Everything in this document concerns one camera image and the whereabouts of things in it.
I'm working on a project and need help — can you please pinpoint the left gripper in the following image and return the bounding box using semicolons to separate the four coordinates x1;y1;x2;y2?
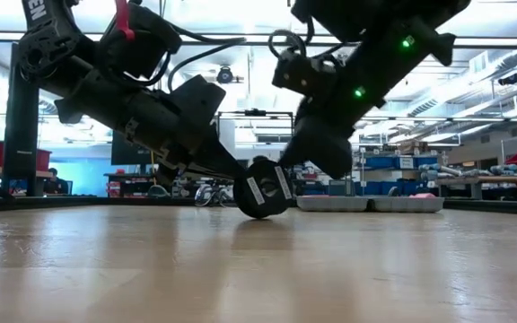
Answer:
125;95;247;188

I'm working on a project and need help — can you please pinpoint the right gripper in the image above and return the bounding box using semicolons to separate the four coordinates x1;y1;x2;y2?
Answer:
277;80;386;181

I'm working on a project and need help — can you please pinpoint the white building column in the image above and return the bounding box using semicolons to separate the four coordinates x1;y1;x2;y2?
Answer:
216;118;238;161

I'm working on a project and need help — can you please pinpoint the black computer monitor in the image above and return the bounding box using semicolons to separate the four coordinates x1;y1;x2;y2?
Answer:
110;132;152;166

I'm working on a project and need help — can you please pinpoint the blue storage bins shelf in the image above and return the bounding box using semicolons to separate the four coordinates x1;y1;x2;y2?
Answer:
361;152;442;196

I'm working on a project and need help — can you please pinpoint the grey plastic tool case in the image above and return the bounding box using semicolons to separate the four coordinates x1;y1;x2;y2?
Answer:
296;195;445;214

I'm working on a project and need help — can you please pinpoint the person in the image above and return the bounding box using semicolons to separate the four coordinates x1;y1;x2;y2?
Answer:
42;168;74;195

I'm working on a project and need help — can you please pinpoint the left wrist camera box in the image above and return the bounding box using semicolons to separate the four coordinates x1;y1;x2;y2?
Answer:
168;74;227;135

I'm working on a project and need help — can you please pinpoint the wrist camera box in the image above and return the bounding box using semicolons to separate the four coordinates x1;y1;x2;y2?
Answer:
270;47;334;98
168;74;227;135

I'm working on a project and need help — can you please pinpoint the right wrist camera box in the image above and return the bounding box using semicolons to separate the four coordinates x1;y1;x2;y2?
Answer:
270;47;334;98

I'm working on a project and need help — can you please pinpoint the black overhead rig camera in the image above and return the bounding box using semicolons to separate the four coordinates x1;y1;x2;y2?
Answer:
215;65;235;85

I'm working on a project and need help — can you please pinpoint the black vertical post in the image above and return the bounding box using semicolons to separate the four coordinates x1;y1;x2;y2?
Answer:
4;42;40;198

